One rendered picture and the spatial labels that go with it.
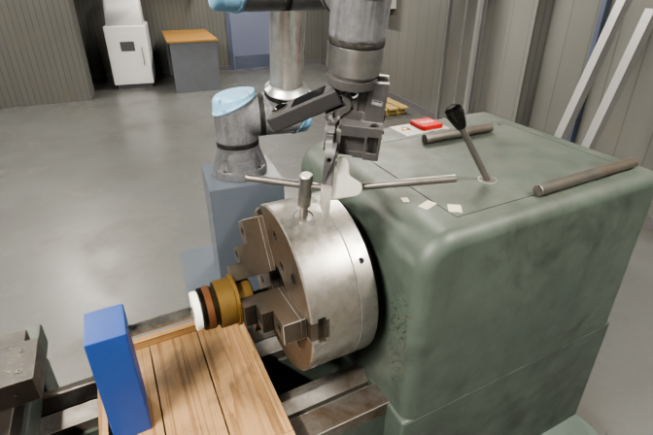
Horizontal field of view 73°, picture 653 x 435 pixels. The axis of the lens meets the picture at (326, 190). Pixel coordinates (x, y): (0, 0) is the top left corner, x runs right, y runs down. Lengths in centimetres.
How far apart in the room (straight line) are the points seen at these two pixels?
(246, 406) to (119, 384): 23
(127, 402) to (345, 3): 71
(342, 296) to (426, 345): 17
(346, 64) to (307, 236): 29
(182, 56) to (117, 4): 124
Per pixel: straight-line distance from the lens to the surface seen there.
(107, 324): 81
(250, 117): 117
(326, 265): 72
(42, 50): 703
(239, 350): 102
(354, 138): 64
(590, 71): 349
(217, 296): 79
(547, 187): 86
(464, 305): 80
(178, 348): 105
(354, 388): 99
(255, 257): 82
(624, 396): 241
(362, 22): 57
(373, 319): 78
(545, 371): 118
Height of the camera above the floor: 161
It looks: 26 degrees down
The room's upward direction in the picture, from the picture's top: straight up
